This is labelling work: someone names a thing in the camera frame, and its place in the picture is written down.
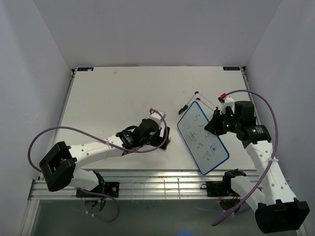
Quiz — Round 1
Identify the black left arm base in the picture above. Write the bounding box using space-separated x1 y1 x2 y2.
75 182 120 198

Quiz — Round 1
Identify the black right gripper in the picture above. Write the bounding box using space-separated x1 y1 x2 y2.
204 109 241 135

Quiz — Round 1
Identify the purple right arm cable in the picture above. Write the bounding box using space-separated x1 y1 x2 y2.
212 89 279 227

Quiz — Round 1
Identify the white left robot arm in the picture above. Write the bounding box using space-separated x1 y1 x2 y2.
39 118 170 197

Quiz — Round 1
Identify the wire whiteboard stand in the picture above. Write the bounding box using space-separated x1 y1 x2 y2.
178 91 216 115

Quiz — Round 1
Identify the blue left corner label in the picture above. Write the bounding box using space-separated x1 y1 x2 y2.
77 67 94 72

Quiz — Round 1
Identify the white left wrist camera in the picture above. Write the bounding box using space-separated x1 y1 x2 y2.
149 108 166 128

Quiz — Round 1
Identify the blue corner label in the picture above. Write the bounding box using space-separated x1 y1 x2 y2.
77 67 94 72
222 66 241 71

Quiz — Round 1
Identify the blue right corner label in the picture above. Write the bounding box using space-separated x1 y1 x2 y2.
222 66 241 71

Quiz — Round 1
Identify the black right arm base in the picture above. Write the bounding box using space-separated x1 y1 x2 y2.
200 181 238 197

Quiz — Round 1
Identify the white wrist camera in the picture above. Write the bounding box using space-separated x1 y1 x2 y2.
218 93 235 115
149 108 166 128

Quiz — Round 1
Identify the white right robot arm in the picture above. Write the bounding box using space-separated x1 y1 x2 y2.
205 98 310 234

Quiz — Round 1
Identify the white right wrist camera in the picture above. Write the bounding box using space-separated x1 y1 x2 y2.
218 93 235 115

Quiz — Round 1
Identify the aluminium table frame rail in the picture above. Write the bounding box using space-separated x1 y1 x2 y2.
28 169 296 201

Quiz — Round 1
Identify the blue framed whiteboard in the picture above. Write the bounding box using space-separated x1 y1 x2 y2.
177 102 229 175

